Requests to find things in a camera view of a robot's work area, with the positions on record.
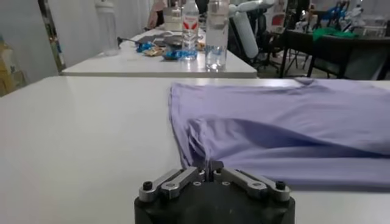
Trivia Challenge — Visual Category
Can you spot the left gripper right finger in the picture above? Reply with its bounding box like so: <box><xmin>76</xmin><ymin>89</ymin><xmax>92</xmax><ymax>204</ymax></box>
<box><xmin>210</xmin><ymin>160</ymin><xmax>292</xmax><ymax>202</ymax></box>

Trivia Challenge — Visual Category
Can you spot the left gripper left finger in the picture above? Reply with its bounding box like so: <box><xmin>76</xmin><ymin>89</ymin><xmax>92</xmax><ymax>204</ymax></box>
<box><xmin>138</xmin><ymin>160</ymin><xmax>211</xmax><ymax>203</ymax></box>

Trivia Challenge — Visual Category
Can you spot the purple t-shirt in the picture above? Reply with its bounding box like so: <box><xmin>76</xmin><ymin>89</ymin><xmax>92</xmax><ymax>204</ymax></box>
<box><xmin>169</xmin><ymin>77</ymin><xmax>390</xmax><ymax>189</ymax></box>

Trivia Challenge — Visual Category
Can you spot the long white side table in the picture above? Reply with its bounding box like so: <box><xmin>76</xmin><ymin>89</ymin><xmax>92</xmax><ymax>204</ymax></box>
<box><xmin>60</xmin><ymin>27</ymin><xmax>258</xmax><ymax>79</ymax></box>

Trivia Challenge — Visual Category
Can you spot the blue snack packet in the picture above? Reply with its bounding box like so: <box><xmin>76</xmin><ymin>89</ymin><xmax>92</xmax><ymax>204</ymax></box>
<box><xmin>136</xmin><ymin>41</ymin><xmax>155</xmax><ymax>54</ymax></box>
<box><xmin>163</xmin><ymin>48</ymin><xmax>197</xmax><ymax>61</ymax></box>

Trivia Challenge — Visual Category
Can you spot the tan cookie packet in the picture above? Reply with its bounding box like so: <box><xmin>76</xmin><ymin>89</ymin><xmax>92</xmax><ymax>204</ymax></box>
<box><xmin>143</xmin><ymin>45</ymin><xmax>165</xmax><ymax>57</ymax></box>

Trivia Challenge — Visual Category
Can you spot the clear unlabelled water bottle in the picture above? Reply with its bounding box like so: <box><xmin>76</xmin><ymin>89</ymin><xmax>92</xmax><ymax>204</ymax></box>
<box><xmin>204</xmin><ymin>0</ymin><xmax>230</xmax><ymax>72</ymax></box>

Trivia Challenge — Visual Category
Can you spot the white humanoid wheeled robot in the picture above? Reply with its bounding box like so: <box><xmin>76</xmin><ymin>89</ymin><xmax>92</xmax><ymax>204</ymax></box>
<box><xmin>228</xmin><ymin>0</ymin><xmax>275</xmax><ymax>60</ymax></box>

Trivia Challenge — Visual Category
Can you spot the black table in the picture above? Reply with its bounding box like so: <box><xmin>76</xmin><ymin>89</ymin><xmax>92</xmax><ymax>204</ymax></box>
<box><xmin>279</xmin><ymin>29</ymin><xmax>390</xmax><ymax>80</ymax></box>

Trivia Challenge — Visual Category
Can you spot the red label water bottle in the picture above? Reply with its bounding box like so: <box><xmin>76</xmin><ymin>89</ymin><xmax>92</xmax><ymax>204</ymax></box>
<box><xmin>182</xmin><ymin>0</ymin><xmax>200</xmax><ymax>60</ymax></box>

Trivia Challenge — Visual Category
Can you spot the clear tumbler white lid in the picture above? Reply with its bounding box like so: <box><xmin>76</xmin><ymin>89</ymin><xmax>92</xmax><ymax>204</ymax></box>
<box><xmin>94</xmin><ymin>0</ymin><xmax>120</xmax><ymax>57</ymax></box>

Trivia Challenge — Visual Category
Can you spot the pink garment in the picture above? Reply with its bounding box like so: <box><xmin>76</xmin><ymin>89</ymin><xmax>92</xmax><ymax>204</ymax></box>
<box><xmin>147</xmin><ymin>0</ymin><xmax>167</xmax><ymax>30</ymax></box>

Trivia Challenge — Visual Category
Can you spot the green cloth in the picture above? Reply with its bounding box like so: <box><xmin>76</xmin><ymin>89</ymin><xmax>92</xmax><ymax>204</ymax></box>
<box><xmin>312</xmin><ymin>27</ymin><xmax>358</xmax><ymax>41</ymax></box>

